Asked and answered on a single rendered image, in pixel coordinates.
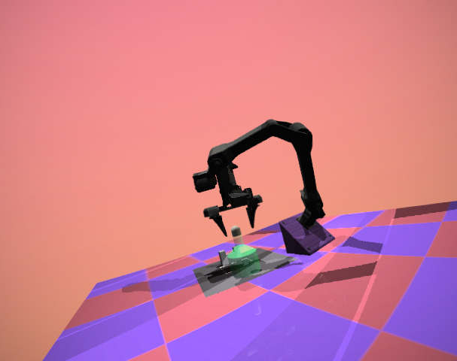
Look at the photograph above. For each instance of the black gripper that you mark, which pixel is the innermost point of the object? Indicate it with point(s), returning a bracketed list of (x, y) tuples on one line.
[(213, 212)]

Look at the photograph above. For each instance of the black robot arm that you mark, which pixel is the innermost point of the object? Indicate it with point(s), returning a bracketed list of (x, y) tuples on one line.
[(220, 163)]

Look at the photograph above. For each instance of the dark grey flat mat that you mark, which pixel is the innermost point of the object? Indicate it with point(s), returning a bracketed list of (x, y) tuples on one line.
[(215, 277)]

